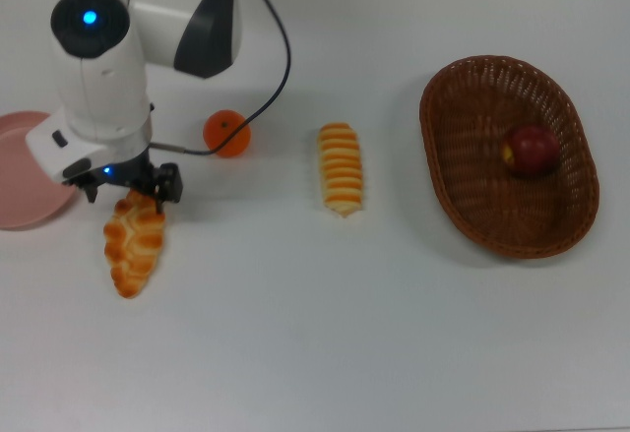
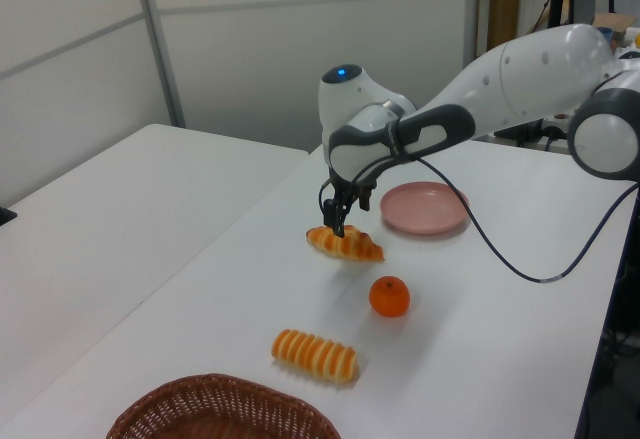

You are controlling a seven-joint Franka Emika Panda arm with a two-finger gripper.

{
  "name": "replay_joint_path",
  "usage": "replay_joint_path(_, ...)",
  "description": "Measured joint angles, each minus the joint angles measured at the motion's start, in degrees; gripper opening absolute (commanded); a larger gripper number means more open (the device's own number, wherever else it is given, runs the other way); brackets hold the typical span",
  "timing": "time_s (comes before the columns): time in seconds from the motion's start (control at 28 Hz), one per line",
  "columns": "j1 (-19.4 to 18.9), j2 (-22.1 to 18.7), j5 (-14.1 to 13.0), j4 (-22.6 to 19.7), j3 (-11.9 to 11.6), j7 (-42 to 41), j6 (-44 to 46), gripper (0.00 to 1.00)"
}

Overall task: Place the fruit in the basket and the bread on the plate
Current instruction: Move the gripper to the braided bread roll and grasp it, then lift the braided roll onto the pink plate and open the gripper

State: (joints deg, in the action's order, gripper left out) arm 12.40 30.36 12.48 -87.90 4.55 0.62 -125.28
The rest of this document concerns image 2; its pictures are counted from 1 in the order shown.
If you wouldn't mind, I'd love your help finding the brown woven basket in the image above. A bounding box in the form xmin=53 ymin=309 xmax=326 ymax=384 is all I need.
xmin=105 ymin=372 xmax=342 ymax=439

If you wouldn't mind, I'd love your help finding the ridged toy bread roll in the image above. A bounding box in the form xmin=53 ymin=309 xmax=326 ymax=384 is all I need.
xmin=270 ymin=328 xmax=361 ymax=385

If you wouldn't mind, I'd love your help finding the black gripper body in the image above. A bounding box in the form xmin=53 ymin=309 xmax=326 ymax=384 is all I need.
xmin=329 ymin=169 xmax=375 ymax=201

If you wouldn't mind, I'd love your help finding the braided toy bread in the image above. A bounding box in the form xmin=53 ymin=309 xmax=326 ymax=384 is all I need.
xmin=305 ymin=224 xmax=386 ymax=264

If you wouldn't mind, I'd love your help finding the pink plate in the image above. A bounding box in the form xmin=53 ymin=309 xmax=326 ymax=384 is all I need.
xmin=379 ymin=181 xmax=471 ymax=236

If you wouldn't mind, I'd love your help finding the black power strip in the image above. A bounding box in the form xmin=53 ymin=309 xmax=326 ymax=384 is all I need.
xmin=494 ymin=118 xmax=571 ymax=153

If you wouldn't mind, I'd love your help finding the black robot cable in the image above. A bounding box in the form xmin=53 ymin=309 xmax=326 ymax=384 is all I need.
xmin=349 ymin=156 xmax=640 ymax=285

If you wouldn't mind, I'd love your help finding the toy orange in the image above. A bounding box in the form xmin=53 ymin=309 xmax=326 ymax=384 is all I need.
xmin=368 ymin=275 xmax=412 ymax=318

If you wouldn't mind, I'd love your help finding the black cable strap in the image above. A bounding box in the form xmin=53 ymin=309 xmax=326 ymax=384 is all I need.
xmin=385 ymin=117 xmax=407 ymax=161

